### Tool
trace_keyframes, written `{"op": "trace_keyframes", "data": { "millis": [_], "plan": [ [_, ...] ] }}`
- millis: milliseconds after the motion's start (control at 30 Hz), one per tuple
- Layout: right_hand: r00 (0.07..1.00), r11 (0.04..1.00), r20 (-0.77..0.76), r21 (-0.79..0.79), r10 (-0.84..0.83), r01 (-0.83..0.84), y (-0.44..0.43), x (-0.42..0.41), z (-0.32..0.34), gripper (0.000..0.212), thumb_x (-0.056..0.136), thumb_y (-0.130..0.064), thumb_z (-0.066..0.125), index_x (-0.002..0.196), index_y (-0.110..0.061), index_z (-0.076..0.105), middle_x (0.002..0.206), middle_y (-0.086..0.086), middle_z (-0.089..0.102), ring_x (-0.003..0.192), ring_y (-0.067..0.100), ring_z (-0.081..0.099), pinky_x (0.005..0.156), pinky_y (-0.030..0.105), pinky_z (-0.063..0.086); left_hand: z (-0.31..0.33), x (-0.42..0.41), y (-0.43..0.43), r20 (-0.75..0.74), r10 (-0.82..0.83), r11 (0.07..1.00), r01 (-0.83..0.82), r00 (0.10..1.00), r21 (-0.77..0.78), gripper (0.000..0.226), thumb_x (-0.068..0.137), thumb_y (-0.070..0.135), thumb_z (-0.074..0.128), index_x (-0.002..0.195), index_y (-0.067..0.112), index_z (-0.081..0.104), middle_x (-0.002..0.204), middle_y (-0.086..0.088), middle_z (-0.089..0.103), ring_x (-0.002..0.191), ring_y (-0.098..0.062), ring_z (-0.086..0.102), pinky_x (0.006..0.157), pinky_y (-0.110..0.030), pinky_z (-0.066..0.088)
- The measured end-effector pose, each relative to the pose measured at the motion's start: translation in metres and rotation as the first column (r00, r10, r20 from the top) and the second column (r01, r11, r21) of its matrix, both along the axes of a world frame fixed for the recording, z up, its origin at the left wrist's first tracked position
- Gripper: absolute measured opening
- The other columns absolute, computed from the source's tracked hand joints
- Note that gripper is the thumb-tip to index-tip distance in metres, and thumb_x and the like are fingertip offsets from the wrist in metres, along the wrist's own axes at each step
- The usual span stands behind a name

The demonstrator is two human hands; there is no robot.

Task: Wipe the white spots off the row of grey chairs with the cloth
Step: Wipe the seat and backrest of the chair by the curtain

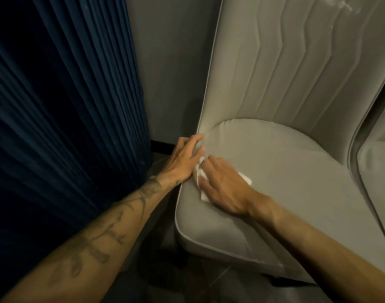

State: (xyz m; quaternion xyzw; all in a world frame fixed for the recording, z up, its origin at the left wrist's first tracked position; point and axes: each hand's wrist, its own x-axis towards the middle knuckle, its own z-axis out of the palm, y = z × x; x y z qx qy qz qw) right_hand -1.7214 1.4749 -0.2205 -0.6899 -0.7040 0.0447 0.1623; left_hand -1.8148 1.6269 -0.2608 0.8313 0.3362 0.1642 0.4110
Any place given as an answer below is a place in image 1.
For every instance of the person's left hand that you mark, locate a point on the person's left hand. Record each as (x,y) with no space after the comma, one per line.
(179,164)

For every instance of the person's right hand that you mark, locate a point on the person's right hand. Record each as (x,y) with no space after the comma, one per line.
(227,189)

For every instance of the white cleaning cloth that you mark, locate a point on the white cleaning cloth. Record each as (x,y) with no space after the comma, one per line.
(246,178)

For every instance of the grey padded chair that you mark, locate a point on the grey padded chair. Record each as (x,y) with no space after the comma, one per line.
(375,170)
(290,170)

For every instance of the person's right forearm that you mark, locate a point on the person's right forearm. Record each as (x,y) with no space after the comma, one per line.
(331,255)

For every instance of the person's left forearm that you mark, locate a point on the person's left forearm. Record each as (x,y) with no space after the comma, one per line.
(94,242)

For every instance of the dark blue ribbed fabric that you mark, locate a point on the dark blue ribbed fabric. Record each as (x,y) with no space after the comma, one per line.
(53,107)

